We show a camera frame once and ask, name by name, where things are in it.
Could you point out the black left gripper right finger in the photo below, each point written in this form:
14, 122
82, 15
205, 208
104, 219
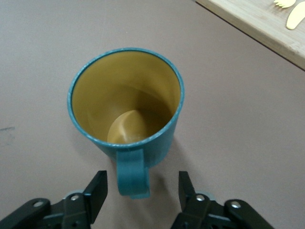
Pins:
202, 212

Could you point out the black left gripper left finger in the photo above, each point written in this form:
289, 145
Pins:
71, 212

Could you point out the teal cup with yellow inside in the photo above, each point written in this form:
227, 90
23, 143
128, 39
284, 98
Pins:
131, 171

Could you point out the yellow plastic knife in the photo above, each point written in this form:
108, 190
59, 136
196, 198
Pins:
295, 16

